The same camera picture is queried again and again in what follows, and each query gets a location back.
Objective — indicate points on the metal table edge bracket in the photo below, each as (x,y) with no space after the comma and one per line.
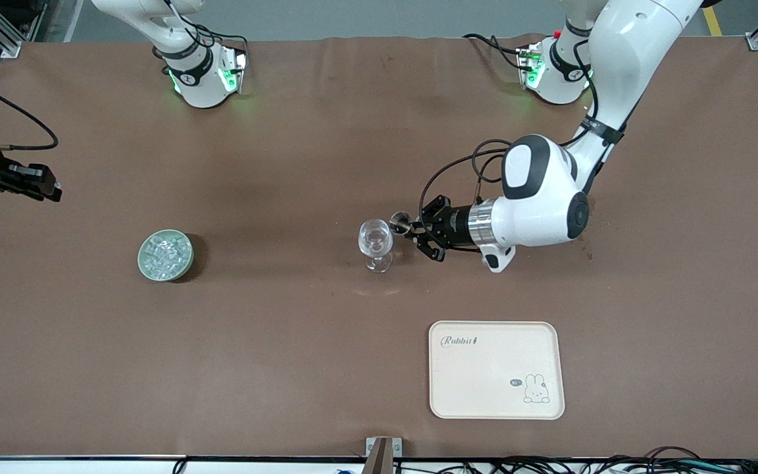
(382,451)

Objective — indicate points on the cream rabbit print tray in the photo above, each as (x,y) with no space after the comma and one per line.
(478,388)

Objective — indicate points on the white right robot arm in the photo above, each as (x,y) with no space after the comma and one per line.
(198,85)

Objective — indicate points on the clear wine glass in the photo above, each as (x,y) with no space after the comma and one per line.
(374,243)

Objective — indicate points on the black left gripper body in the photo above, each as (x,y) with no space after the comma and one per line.
(456,227)

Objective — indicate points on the grey arm base connector box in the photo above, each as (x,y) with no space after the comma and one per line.
(529,62)
(239,66)

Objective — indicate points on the steel double jigger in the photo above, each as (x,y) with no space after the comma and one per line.
(400,219)

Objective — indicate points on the brown table mat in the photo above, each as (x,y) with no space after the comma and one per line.
(287,164)

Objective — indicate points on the pile of clear ice cubes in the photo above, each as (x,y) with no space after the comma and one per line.
(167,253)

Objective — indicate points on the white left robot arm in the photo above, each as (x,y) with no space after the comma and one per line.
(543,210)

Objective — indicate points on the green round bowl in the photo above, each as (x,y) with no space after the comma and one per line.
(145,266)

